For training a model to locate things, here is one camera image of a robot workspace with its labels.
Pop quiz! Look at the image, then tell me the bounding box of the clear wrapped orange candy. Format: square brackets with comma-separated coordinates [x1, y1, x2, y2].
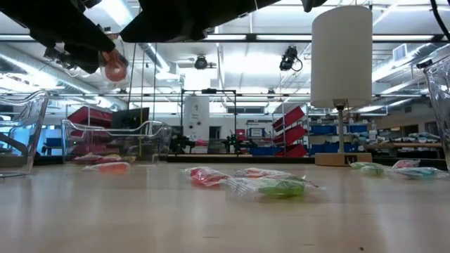
[233, 167, 293, 179]

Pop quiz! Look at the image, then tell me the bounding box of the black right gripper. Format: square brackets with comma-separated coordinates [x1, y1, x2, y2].
[120, 0, 282, 43]

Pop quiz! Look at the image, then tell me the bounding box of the clear red candy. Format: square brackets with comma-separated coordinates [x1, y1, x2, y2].
[181, 167, 232, 187]
[100, 33, 130, 84]

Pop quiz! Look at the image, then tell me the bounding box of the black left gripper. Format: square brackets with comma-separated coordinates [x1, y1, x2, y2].
[0, 0, 116, 74]

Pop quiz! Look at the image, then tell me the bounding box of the wooden workbench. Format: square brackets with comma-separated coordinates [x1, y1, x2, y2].
[365, 140, 446, 160]

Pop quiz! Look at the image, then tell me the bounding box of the black metal frame stand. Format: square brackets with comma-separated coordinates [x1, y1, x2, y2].
[180, 89, 238, 155]

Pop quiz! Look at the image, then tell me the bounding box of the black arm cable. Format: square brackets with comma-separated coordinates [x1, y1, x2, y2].
[429, 0, 450, 40]

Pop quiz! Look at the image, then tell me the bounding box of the black flat screen monitor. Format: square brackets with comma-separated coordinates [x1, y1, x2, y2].
[111, 107, 151, 130]

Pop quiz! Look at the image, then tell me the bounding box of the blue storage bin shelf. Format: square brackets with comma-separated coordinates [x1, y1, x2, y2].
[308, 123, 370, 155]

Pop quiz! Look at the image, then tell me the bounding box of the black dome ceiling camera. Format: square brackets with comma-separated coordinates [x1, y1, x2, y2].
[193, 55, 209, 70]

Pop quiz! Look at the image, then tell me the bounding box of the pink candy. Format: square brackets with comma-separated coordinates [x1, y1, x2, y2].
[73, 153, 110, 164]

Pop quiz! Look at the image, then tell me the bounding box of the white shade table lamp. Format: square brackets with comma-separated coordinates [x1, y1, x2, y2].
[310, 5, 373, 168]

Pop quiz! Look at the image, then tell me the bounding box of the clear wrapped green candy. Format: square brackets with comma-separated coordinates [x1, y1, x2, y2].
[224, 175, 325, 200]
[349, 161, 384, 170]

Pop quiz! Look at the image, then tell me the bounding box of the black ceiling camera rig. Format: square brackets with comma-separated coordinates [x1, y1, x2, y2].
[278, 44, 304, 73]

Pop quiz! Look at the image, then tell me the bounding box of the clear plastic bin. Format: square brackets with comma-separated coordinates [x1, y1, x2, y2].
[0, 89, 51, 179]
[423, 58, 450, 169]
[61, 119, 174, 164]

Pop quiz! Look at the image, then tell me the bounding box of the teal wrapped candy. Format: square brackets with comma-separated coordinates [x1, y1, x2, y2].
[393, 166, 450, 180]

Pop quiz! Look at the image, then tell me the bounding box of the red slanted shelf rack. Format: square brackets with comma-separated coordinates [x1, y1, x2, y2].
[271, 105, 307, 160]

